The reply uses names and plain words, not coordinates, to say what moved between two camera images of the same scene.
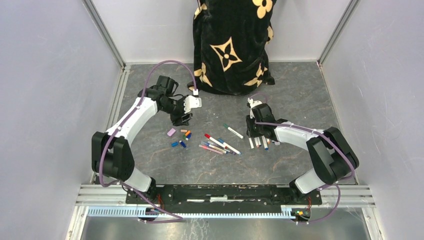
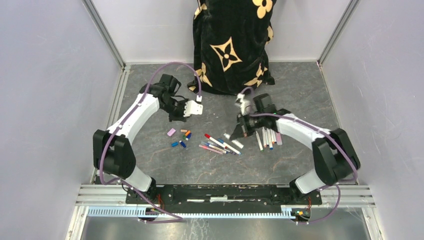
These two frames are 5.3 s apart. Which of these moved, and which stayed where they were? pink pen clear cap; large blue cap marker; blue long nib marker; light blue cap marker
Moved: large blue cap marker
Stayed: blue long nib marker; pink pen clear cap; light blue cap marker
